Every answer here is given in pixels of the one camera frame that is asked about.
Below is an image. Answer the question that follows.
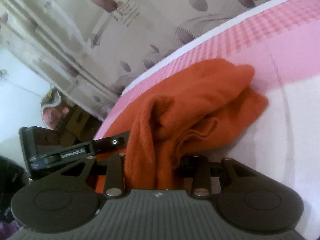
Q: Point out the orange red small garment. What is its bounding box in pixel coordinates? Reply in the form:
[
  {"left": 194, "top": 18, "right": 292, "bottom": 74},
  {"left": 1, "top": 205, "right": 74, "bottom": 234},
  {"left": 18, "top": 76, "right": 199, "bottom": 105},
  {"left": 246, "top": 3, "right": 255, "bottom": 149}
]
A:
[{"left": 106, "top": 59, "right": 268, "bottom": 190}]

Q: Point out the dark wooden cabinet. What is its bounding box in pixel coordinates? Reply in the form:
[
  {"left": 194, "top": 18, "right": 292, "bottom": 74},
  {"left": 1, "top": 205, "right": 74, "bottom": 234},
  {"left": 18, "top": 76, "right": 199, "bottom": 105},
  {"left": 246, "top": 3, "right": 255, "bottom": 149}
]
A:
[{"left": 55, "top": 105, "right": 102, "bottom": 146}]

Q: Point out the pink checkered white bedsheet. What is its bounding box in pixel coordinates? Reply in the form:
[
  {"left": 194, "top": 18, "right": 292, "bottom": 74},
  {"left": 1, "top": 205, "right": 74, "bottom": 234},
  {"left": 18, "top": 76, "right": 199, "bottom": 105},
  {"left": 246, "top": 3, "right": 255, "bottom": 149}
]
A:
[{"left": 96, "top": 0, "right": 319, "bottom": 239}]

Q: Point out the beige floral curtain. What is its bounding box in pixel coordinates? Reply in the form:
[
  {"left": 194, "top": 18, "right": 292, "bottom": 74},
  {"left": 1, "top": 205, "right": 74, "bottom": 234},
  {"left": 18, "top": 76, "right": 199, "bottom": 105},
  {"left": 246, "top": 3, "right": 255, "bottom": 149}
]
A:
[{"left": 1, "top": 0, "right": 271, "bottom": 120}]

